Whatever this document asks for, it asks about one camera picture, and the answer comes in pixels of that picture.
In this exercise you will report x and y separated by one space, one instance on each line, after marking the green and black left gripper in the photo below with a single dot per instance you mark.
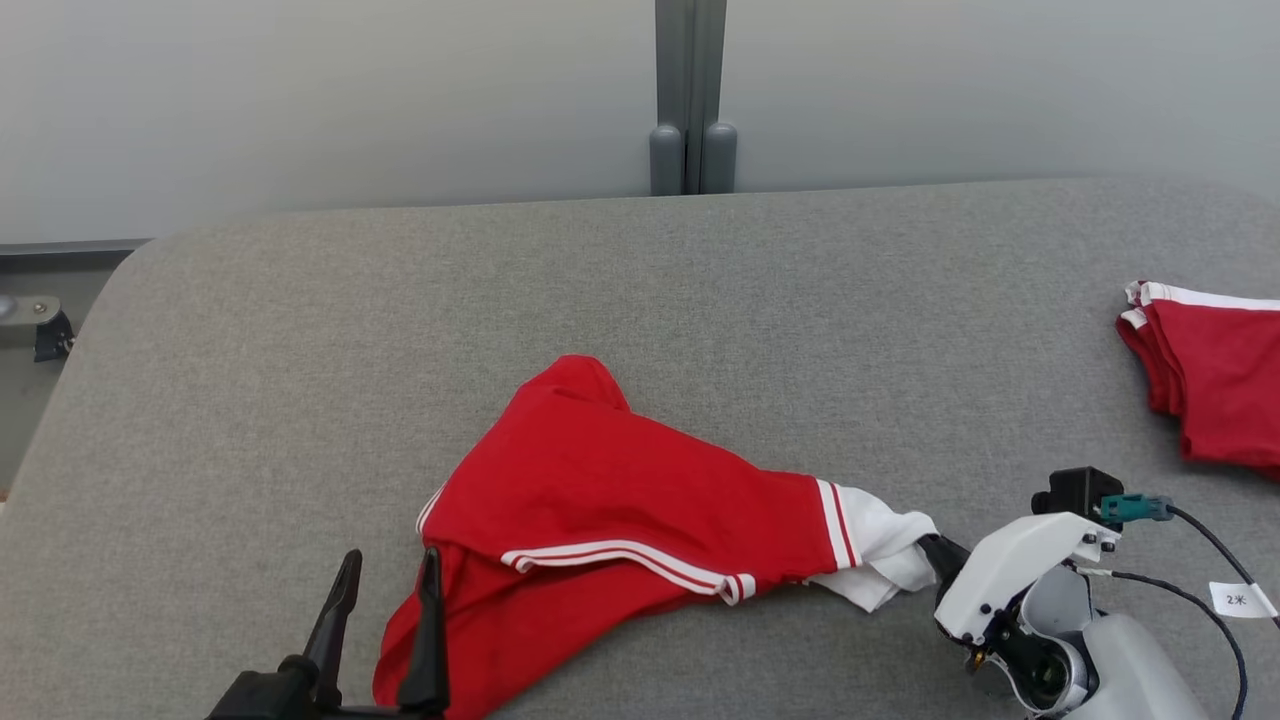
280 695

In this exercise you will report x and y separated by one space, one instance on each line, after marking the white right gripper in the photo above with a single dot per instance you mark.
1020 565

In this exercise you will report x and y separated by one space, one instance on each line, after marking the red shirt with white sleeves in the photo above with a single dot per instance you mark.
600 480

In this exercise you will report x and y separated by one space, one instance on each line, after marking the red shorts with white stripe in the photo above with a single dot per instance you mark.
1220 380

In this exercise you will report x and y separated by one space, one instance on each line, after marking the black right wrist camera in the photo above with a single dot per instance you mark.
1080 490

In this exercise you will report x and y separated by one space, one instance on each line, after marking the metal bracket with black clamp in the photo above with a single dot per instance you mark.
55 338

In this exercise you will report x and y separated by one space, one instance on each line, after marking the grey partition post with feet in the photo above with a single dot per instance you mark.
690 80

